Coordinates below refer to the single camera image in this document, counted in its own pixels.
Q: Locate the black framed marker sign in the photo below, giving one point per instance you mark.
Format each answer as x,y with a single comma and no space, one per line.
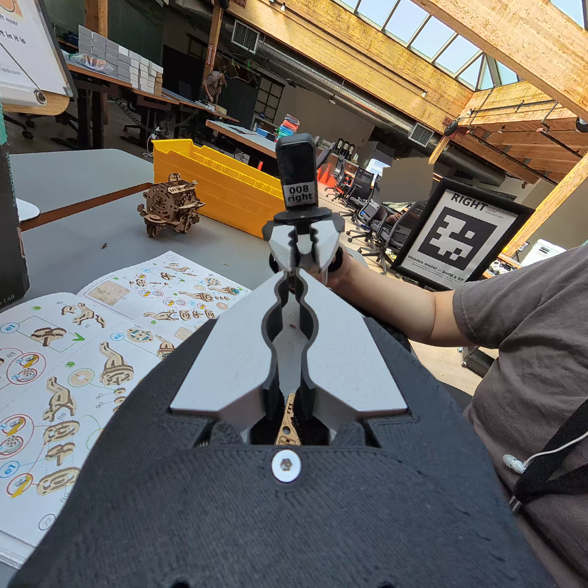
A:
459,239

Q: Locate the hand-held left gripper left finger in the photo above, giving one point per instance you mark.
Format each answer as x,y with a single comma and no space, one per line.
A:
220,367

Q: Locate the white earphone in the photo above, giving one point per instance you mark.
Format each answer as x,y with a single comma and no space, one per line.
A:
513,464

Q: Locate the yellow plastic bin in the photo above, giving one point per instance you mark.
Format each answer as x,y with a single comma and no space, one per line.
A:
220,193

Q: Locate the white air vent grille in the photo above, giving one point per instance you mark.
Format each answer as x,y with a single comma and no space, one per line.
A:
245,36
420,134

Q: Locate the grey ventilation duct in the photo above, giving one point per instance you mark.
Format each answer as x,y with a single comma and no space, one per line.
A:
358,99

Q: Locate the skylight window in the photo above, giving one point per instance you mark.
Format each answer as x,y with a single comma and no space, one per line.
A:
413,32

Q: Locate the black office chair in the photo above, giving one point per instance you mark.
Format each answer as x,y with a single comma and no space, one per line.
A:
386,239

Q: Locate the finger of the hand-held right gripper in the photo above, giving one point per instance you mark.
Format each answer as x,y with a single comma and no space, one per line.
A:
279,243
325,243

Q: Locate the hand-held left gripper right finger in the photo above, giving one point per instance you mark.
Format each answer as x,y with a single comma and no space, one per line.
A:
353,367

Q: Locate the white instruction sign board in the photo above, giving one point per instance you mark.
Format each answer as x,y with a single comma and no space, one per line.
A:
27,55

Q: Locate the wooden workbench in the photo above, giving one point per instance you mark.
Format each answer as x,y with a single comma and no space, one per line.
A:
105,79

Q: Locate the white top table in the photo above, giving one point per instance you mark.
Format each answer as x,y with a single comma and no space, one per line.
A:
243,135

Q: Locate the white round stand base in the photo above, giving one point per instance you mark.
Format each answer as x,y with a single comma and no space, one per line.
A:
27,209

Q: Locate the open instruction booklet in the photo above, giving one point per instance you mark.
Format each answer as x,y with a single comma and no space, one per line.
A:
92,344

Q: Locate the stack of grey boxes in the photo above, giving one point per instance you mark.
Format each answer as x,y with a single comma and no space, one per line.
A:
119,64

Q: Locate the person's grey shirt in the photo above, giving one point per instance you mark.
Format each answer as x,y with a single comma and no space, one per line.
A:
528,344

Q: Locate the white storage container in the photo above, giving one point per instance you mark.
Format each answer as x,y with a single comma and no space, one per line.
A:
542,250

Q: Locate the stack of colourful trays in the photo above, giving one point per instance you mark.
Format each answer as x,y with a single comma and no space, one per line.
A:
287,126

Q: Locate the black cardboard box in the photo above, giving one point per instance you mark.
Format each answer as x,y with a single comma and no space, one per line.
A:
11,239

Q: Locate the person's right forearm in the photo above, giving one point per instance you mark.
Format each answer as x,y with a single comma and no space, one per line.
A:
404,307

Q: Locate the person's right hand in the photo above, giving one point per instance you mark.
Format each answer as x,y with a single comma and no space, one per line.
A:
344,278

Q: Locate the laser-cut plywood parts sheet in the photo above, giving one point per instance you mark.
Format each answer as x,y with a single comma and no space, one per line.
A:
288,427

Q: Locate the orange traffic cone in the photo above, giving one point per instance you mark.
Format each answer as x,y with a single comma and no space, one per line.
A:
324,174

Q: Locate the assembled wooden model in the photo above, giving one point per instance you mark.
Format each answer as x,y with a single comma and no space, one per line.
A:
170,206

